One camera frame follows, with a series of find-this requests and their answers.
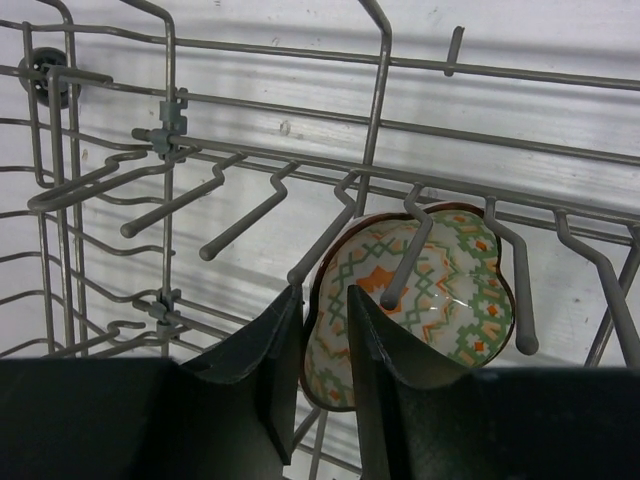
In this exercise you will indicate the small white bowl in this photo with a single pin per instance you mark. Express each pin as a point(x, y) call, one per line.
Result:
point(456, 299)

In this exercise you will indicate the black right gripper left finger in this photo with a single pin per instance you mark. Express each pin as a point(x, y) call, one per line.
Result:
point(228, 413)

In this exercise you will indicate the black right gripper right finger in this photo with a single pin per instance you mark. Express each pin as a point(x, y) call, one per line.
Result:
point(421, 415)

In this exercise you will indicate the grey wire dish rack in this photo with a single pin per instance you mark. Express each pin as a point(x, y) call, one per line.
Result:
point(168, 168)

